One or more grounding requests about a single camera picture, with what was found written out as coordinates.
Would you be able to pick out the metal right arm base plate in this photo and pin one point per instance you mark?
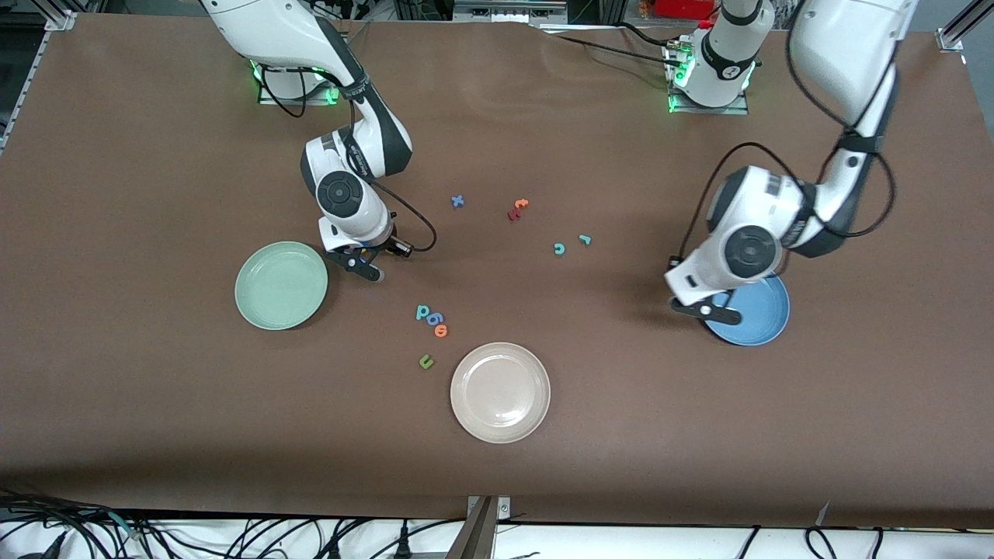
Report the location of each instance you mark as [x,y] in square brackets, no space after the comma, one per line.
[268,97]

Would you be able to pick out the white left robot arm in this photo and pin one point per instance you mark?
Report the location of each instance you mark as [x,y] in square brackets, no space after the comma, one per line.
[839,46]

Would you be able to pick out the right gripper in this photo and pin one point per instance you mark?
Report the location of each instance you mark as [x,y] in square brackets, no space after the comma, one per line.
[378,248]

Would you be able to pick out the aluminium frame profile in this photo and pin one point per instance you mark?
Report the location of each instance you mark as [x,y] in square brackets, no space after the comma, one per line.
[954,35]
[60,17]

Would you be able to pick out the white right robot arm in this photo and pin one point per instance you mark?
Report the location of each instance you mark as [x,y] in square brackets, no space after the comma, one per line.
[272,31]

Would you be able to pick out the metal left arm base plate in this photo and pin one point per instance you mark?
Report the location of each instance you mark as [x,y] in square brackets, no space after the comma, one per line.
[734,109]

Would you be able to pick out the grey metal beam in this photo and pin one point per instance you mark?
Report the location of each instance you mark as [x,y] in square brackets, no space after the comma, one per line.
[474,539]

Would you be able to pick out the blue plate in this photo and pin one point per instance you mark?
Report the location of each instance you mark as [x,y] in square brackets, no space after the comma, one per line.
[765,314]

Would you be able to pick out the black power plug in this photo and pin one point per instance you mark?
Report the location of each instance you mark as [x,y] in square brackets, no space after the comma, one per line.
[403,543]

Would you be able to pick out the beige plate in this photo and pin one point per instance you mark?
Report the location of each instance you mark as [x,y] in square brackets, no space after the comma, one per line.
[500,392]

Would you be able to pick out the light green plate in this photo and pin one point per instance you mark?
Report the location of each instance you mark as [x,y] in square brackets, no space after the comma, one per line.
[281,286]

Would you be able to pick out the red box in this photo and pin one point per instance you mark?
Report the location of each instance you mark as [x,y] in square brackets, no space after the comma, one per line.
[683,8]

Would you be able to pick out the brown table cover sheet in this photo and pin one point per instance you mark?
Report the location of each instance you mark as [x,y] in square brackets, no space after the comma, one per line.
[155,427]

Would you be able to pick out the teal letter p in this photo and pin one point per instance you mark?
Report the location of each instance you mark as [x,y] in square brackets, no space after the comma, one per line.
[422,312]

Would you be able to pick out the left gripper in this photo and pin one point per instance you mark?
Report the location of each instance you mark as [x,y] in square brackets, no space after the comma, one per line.
[674,262]

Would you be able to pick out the silver corner bracket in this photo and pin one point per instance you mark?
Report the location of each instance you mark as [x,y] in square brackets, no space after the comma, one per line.
[503,507]

